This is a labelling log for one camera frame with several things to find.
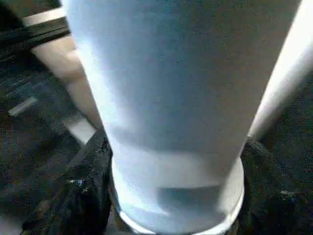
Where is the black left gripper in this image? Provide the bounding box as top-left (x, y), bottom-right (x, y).
top-left (0, 7), bottom-right (73, 64)

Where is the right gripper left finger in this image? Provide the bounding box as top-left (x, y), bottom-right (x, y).
top-left (23, 133), bottom-right (115, 235)

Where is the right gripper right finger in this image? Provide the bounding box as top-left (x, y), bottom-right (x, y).
top-left (234, 136), bottom-right (313, 235)

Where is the white plastic table top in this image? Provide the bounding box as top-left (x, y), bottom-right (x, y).
top-left (110, 0), bottom-right (313, 235)

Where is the white plastic table leg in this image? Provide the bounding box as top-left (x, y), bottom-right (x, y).
top-left (62, 0), bottom-right (304, 235)

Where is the black mat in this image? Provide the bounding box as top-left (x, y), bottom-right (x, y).
top-left (0, 0), bottom-right (313, 235)

